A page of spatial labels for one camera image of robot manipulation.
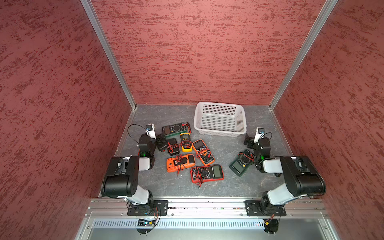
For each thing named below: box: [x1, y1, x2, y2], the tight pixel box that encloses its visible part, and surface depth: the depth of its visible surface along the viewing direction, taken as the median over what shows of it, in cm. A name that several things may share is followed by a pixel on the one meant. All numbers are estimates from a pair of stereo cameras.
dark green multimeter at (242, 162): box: [229, 149, 256, 177], surface depth 89 cm
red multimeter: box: [190, 164, 225, 184], surface depth 85 cm
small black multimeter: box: [166, 138, 180, 156], surface depth 94 cm
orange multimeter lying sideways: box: [166, 154, 196, 173], surface depth 87 cm
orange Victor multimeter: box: [192, 139, 216, 165], surface depth 91 cm
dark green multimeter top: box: [162, 122, 187, 139], surface depth 105 cm
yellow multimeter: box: [180, 133, 193, 153], surface depth 96 cm
